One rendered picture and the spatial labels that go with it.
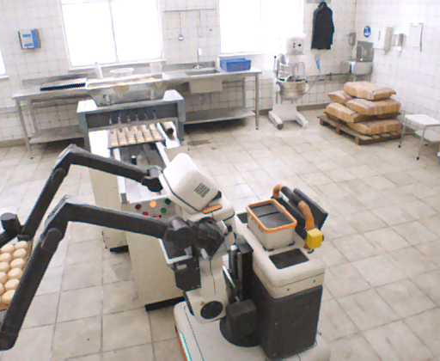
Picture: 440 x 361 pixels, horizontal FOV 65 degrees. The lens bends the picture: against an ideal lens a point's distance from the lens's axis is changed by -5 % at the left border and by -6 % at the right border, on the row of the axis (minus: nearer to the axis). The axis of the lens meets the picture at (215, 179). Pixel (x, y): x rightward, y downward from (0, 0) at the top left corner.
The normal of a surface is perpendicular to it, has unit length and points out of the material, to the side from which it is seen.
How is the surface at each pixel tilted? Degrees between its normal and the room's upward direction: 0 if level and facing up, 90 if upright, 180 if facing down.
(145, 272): 90
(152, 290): 90
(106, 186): 90
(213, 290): 90
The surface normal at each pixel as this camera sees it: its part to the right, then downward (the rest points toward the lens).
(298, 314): 0.32, 0.40
